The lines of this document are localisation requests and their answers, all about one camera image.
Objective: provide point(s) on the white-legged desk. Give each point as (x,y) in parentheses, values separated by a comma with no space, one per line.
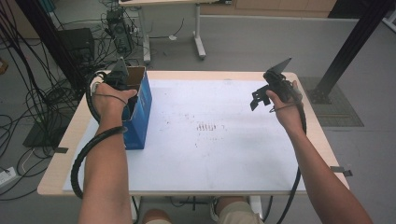
(197,34)

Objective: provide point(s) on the person's shoe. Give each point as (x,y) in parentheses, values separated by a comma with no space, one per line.
(213,210)

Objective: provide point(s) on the black metal post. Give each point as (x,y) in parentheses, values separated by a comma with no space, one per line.
(49,40)
(348,49)

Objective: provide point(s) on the dark grey floor mat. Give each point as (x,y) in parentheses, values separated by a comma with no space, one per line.
(342,115)

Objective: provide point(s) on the person's left knee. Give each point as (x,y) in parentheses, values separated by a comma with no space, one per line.
(157,217)

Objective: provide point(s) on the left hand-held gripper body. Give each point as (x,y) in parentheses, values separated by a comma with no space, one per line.
(117,77)

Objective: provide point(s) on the grey tape strip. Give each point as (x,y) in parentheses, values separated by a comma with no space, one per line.
(341,170)
(61,150)

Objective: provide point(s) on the white paper sheet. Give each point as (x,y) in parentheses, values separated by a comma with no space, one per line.
(211,149)

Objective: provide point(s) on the black floor mat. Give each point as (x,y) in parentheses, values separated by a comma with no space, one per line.
(40,137)

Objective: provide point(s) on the white power strip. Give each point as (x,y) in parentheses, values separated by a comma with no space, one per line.
(7,176)

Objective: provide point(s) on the person's right leg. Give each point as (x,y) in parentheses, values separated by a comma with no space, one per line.
(236,211)

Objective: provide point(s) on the black equipment box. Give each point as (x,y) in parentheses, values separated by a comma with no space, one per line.
(77,43)

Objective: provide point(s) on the person's left hand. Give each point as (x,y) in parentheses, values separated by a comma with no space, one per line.
(109,104)

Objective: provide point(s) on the white table leg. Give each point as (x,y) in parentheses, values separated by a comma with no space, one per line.
(134,210)
(256,207)

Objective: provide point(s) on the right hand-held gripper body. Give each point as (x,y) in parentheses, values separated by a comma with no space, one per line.
(280,84)

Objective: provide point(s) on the blue cardboard box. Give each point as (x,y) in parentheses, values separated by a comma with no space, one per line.
(143,118)

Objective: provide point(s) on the black computer tower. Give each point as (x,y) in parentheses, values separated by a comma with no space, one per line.
(120,29)

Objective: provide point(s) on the person's right hand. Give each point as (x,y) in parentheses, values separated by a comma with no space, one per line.
(288,115)

